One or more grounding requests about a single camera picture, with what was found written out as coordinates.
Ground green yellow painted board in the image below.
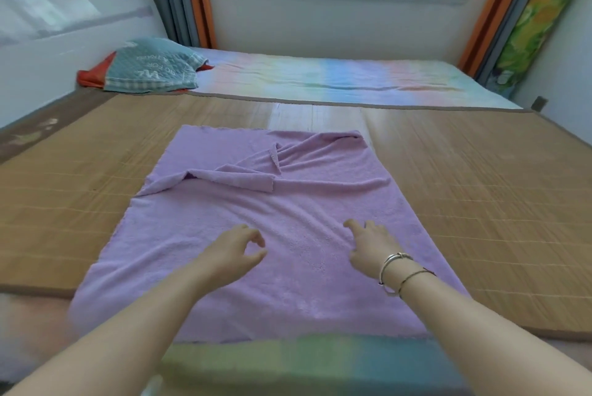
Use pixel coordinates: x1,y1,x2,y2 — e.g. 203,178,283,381
484,0,592,101

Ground purple towel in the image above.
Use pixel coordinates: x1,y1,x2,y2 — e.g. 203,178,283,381
68,124,471,345

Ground red cloth under pillow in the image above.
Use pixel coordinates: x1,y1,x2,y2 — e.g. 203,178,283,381
76,51,215,94

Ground person's left hand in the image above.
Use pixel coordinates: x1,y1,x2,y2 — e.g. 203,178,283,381
194,223,269,291

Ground brown bamboo sleeping mat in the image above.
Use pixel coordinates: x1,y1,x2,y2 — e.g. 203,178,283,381
0,85,592,344

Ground person's right hand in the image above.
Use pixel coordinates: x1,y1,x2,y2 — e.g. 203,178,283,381
342,218,408,282

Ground white glossy headboard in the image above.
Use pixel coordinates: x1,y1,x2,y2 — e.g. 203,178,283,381
0,0,168,131

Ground silver bangle bracelet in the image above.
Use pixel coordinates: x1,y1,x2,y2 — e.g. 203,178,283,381
377,252,415,297

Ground teal quilted pillow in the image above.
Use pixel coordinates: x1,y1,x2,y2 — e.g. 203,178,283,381
103,37,209,94

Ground person's right forearm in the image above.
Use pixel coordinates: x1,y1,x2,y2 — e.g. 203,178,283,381
384,254,592,396

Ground pastel rainbow bed sheet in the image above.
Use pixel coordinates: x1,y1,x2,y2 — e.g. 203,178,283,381
0,46,592,396

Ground person's left forearm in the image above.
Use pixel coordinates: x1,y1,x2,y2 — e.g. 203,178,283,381
4,266,218,396

